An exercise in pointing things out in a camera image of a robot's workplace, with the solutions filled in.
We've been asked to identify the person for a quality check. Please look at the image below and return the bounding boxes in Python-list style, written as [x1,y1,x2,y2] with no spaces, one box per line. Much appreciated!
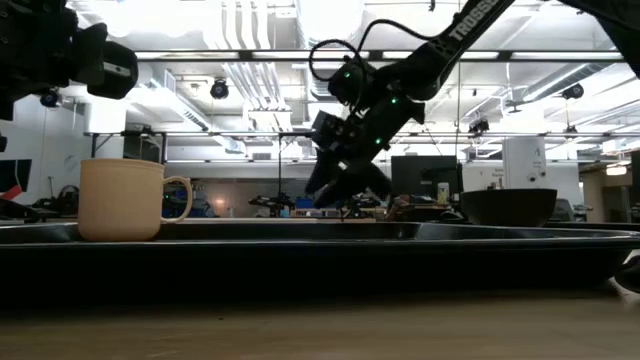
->
[384,195,419,223]

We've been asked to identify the black plastic tray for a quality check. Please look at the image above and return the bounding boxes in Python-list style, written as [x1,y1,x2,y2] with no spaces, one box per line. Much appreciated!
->
[0,221,640,304]

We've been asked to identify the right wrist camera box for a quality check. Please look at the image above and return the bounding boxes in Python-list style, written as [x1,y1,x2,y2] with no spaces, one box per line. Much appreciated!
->
[310,110,347,151]

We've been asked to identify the dark background monitor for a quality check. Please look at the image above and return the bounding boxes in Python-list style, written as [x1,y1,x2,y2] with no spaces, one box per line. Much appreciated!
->
[390,155,464,201]

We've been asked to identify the black bowl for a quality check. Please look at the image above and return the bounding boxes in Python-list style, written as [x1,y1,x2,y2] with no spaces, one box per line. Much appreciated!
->
[460,188,559,229]

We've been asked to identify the white pillar with sign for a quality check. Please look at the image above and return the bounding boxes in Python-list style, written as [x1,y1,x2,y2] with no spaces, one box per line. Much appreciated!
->
[501,137,549,191]

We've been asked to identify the dark wall screen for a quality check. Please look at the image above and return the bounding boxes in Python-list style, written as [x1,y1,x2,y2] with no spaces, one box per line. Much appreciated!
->
[0,158,33,194]

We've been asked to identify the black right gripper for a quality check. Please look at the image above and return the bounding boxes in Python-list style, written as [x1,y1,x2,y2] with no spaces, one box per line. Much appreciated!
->
[305,94,426,210]

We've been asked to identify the black background station frame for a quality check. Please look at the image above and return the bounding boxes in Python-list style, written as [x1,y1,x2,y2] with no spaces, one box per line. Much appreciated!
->
[276,131,321,221]

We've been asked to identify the white ventilation duct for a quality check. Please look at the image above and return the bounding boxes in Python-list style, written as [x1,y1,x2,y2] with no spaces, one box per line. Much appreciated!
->
[293,0,367,101]

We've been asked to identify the black overhead frame beam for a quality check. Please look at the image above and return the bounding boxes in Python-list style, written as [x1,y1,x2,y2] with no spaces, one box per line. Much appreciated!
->
[134,48,626,64]

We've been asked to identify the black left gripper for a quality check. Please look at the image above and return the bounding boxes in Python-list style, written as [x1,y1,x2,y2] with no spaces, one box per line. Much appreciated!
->
[0,0,140,122]

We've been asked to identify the beige mug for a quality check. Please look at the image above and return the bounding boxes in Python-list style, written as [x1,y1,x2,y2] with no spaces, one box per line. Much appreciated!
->
[77,158,194,243]

